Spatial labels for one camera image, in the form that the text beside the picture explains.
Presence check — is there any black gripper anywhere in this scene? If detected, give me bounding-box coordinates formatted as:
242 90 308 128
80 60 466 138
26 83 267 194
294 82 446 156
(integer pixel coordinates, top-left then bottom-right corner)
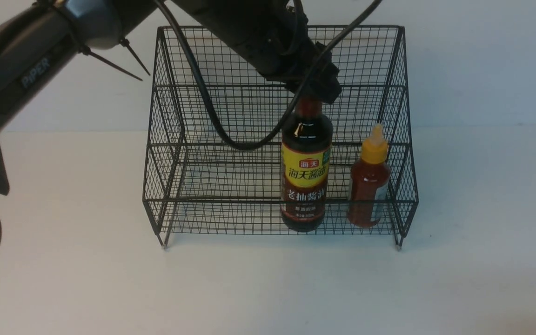
255 28 341 104

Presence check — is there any dark soy sauce bottle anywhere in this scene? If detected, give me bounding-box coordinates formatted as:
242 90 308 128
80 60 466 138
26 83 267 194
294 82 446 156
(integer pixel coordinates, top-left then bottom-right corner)
281 97 334 233

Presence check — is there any red chili sauce bottle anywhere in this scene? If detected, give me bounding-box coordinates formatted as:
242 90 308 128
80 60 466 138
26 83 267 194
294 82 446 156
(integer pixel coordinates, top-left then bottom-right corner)
347 123 391 228

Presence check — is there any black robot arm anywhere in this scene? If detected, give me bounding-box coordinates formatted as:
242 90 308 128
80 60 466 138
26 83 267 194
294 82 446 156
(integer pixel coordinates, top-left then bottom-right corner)
0 0 341 242

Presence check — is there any black cable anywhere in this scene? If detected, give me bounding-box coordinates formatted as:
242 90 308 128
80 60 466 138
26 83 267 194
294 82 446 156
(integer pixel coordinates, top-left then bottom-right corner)
152 0 383 151

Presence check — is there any black wire mesh shelf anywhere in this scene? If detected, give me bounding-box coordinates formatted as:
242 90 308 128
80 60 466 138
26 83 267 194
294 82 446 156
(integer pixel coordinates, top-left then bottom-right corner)
143 25 419 249

